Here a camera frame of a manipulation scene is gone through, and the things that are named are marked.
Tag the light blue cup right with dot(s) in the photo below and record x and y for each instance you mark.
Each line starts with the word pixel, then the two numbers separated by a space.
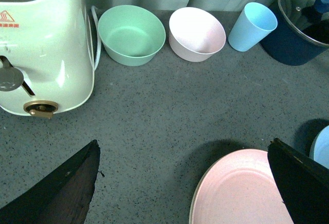
pixel 255 22

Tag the glass pot lid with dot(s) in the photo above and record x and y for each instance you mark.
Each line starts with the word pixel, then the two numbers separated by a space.
pixel 308 18

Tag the cream white toaster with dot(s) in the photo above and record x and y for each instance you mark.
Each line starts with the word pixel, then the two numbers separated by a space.
pixel 50 43

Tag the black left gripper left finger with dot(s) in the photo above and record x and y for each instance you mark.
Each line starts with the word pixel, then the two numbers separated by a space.
pixel 63 196

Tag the dark blue saucepan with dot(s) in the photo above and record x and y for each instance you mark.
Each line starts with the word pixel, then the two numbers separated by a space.
pixel 286 46

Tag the blue plate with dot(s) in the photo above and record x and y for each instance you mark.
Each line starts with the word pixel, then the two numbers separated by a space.
pixel 319 148

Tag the pink bowl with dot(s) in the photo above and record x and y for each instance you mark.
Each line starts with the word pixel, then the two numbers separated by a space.
pixel 195 35

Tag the mint green bowl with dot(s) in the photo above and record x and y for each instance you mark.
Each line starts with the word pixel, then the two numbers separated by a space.
pixel 131 35

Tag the pink plate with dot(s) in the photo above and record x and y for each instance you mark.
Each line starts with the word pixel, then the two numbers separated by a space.
pixel 239 188

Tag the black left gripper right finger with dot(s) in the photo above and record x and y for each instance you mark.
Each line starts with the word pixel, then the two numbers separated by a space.
pixel 302 183

